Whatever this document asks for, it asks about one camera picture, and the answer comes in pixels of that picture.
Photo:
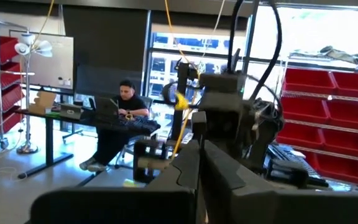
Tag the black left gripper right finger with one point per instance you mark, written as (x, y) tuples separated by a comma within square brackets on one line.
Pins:
[(228, 199)]

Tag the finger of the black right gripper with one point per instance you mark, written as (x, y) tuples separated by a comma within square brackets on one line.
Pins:
[(199, 127)]

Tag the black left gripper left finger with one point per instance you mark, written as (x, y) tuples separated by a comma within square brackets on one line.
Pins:
[(120, 208)]

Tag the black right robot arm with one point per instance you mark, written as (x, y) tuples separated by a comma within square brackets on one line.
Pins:
[(266, 133)]

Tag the person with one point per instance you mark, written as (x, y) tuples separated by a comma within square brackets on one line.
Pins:
[(129, 104)]

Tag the red bin shelf right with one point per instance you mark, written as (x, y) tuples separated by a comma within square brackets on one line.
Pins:
[(309, 94)]

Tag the dark laptop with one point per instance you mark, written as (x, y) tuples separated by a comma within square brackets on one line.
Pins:
[(106, 107)]

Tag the black office desk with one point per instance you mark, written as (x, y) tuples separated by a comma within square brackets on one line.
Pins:
[(49, 140)]

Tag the cardboard box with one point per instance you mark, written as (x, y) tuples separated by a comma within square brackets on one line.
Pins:
[(43, 101)]

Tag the olive cloth bundle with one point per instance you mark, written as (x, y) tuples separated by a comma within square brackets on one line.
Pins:
[(343, 56)]

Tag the whiteboard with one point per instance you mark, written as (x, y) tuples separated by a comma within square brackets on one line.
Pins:
[(54, 62)]

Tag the white multi-head floor lamp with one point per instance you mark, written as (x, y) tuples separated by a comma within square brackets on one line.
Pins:
[(43, 48)]

